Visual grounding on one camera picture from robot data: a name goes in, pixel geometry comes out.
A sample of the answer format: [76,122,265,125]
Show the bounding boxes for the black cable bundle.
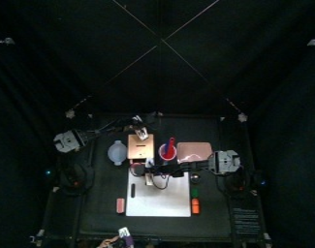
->
[223,168,255,199]
[60,161,96,197]

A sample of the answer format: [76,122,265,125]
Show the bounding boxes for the pink plastic tray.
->
[176,141,215,164]

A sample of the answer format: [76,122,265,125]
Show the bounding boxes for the person's hand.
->
[99,235,123,248]

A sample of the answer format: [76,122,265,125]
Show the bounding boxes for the pale blue plastic bowl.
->
[107,139,129,167]

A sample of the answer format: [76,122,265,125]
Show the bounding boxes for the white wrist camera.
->
[144,172,156,187]
[136,126,151,141]

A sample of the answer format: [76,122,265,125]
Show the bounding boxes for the white text label sticker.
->
[231,206,263,239]

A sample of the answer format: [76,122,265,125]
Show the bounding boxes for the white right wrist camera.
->
[144,172,156,187]

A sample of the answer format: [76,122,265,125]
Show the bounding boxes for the red toy cup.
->
[157,137,179,161]

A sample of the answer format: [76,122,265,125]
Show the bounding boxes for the white plastic cutting board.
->
[125,169,192,218]

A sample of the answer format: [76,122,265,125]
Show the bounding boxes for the red white striped block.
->
[116,198,127,214]

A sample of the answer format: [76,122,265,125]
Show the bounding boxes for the white and purple card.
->
[117,227,136,248]

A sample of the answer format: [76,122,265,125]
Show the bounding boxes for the light wooden drawer cabinet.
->
[128,134,156,160]

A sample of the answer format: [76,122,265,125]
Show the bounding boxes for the thin white cord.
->
[72,0,220,111]
[112,0,246,114]

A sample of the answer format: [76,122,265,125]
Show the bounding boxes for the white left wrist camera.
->
[136,126,151,141]

